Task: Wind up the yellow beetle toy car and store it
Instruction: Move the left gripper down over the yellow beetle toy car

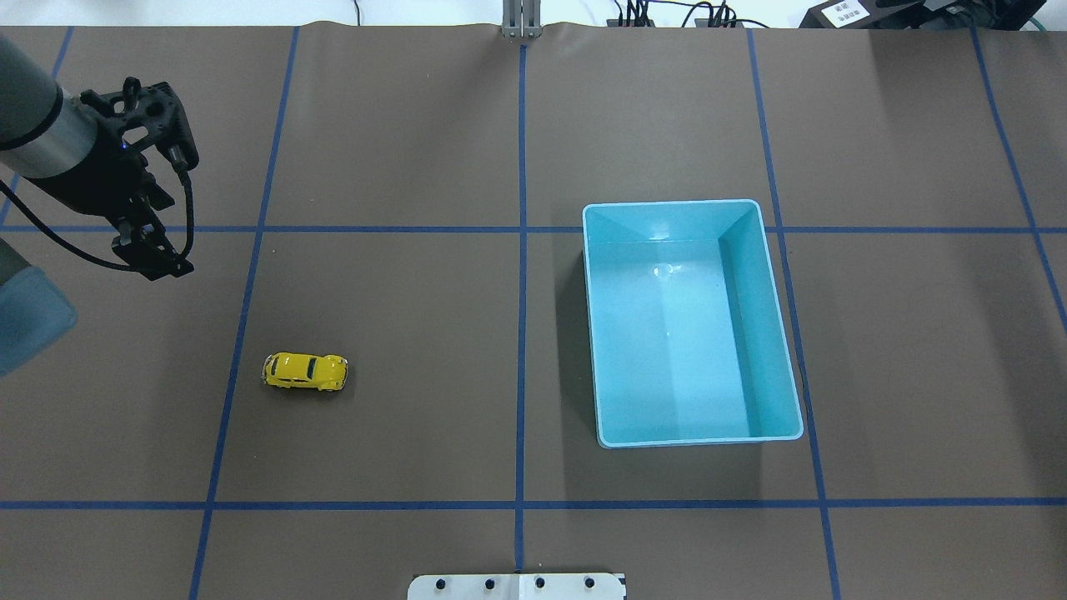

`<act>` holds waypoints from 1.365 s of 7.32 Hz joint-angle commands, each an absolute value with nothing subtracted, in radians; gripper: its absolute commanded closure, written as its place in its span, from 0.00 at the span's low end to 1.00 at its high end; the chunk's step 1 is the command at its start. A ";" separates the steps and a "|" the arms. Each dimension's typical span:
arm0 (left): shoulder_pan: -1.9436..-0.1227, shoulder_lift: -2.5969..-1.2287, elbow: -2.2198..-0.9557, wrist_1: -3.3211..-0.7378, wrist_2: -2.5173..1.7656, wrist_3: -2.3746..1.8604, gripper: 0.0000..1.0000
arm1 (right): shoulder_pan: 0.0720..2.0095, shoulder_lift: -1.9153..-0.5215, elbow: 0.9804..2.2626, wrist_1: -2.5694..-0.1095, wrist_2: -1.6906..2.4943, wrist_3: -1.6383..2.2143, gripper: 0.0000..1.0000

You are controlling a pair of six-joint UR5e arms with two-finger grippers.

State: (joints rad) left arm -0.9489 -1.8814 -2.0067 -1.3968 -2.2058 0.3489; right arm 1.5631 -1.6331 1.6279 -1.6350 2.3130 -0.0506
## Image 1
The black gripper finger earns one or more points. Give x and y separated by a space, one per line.
152 257
141 218

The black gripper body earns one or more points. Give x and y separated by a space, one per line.
98 182

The yellow beetle toy car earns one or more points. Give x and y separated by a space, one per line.
303 371

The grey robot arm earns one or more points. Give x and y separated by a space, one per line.
31 102

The black power strip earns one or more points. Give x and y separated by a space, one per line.
669 21

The light blue plastic bin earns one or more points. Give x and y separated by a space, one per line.
687 338

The black device with label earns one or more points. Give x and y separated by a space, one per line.
837 15

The aluminium frame post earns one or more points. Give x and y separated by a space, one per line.
521 19

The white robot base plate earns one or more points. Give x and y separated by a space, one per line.
547 585

